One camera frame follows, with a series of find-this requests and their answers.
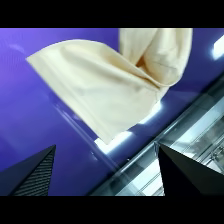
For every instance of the silver frame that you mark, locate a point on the silver frame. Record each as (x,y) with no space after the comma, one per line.
(200,133)

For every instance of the cream shirt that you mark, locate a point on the cream shirt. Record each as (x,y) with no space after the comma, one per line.
(100,86)

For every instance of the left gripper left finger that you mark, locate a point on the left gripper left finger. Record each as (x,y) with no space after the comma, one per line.
(30,176)

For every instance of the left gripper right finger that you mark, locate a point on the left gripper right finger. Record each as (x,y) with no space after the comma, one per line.
(186,176)

